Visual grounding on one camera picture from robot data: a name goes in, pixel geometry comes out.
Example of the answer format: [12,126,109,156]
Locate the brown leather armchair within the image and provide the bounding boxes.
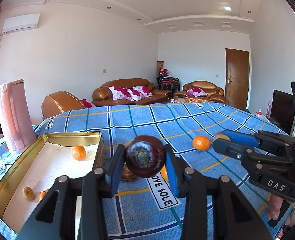
[41,90,86,120]
[173,81,226,103]

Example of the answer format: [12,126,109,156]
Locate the brown leather armchair far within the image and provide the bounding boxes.
[173,81,226,103]

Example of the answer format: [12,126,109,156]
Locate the pink floral pillow right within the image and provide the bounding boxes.
[128,86,153,101]

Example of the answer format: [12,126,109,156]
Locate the brown mangosteen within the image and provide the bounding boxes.
[122,163,137,181]

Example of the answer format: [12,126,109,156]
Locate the stacked dark chairs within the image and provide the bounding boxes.
[156,61,180,93]

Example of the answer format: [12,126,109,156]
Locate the brown wooden door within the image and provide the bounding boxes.
[225,48,249,110]

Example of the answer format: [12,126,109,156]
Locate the gold rectangular tin tray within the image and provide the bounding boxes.
[0,132,105,232]

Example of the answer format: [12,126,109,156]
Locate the person's right hand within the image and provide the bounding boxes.
[267,194,295,239]

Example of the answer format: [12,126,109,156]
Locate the partly hidden orange in tray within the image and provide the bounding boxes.
[39,189,49,202]

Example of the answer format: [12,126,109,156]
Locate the dark purple mangosteen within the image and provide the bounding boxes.
[125,135,166,178]

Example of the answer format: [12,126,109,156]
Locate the brown leather three-seat sofa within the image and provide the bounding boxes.
[92,78,172,107]

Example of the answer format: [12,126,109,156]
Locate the pink floral pillow left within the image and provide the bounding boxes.
[108,86,134,101]

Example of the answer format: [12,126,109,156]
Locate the black television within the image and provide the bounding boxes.
[269,90,295,135]

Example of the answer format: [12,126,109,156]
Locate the white wall air conditioner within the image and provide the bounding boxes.
[2,14,40,35]

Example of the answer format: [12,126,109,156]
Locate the orange tangerine mid cloth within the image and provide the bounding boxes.
[192,135,211,151]

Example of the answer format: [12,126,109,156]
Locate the small brown-yellow round fruit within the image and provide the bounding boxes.
[212,134,231,142]

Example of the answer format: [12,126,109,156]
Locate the small orange in tray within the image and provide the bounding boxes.
[71,145,87,161]

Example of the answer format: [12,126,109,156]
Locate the brown leather armchair near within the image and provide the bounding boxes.
[41,90,86,120]

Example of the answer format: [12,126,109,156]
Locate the small yellow fruit in tray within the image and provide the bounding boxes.
[22,186,35,201]

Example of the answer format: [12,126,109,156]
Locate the pink electric kettle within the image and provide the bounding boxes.
[0,79,36,154]

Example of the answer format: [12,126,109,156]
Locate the red pillow on armchair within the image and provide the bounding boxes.
[80,99,95,108]

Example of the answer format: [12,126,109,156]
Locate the pink floral pillow armchair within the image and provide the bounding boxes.
[186,87,208,98]

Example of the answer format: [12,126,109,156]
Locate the coffee table with fruits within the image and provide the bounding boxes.
[166,98,209,103]

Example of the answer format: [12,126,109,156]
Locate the pink floral pillow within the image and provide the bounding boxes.
[108,86,134,101]
[128,86,153,101]

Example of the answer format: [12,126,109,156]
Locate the orange tangerine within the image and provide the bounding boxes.
[160,165,169,181]

